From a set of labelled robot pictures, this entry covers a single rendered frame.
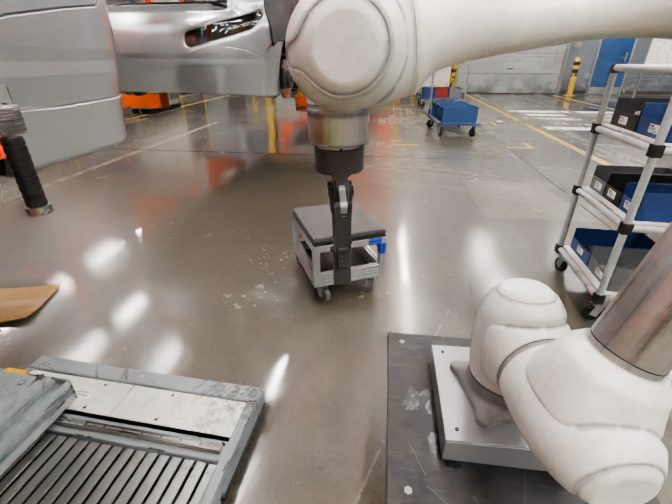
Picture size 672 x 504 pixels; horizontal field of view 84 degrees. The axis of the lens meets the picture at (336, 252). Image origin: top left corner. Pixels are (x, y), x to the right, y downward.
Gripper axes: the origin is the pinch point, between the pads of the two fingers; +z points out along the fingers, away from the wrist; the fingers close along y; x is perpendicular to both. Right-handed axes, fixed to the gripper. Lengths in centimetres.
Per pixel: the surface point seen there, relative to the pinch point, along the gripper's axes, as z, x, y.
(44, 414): 54, 83, 23
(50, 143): -13, 79, 60
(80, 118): -18, 75, 72
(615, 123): -5, -128, 103
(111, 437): 62, 65, 20
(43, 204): -8, 57, 17
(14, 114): -25, 57, 18
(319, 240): 36, 2, 89
